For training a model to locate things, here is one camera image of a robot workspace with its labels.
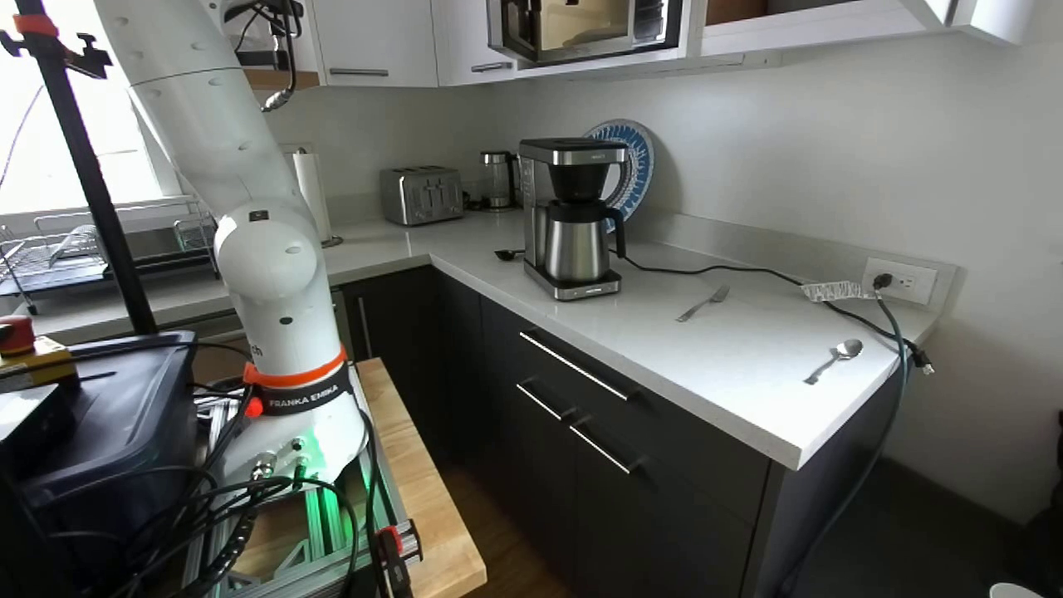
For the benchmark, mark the steel electric kettle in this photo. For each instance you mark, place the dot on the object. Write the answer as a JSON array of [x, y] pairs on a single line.
[[498, 176]]

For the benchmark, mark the white upper wall cabinet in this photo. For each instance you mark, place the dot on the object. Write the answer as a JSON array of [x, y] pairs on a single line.
[[445, 40]]

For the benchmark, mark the black equipment box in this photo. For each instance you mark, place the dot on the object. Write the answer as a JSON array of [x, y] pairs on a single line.
[[96, 439]]

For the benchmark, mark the black camera stand pole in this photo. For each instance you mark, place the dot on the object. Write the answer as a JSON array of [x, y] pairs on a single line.
[[38, 34]]

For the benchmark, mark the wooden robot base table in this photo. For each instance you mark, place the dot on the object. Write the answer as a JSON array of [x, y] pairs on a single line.
[[448, 561]]

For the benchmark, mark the white paper towel roll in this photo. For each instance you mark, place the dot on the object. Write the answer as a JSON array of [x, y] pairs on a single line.
[[310, 186]]

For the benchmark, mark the steel black coffee maker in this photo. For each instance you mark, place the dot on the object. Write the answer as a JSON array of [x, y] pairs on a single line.
[[570, 222]]

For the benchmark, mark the stainless steel microwave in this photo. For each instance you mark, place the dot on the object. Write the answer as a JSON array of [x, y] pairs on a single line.
[[558, 30]]

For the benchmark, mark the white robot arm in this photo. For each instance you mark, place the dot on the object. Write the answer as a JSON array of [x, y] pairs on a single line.
[[210, 127]]

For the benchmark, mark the blue round decorative plate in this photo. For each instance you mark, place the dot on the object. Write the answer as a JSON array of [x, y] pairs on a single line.
[[638, 166]]

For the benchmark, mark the steel fork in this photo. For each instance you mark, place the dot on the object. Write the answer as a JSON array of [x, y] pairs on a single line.
[[710, 299]]

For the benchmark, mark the white wall outlet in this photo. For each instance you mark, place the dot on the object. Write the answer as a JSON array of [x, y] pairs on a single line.
[[901, 279]]

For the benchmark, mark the steel drawer handle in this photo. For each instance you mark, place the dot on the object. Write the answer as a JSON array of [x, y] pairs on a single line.
[[602, 451], [557, 362]]

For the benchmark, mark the steel spoon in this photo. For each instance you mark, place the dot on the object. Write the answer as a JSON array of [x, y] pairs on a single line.
[[838, 352]]

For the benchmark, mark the dark kitchen base cabinet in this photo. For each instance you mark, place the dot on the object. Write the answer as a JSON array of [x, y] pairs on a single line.
[[703, 519]]

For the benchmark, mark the steel toaster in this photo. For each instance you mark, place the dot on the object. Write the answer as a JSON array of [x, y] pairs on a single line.
[[419, 195]]

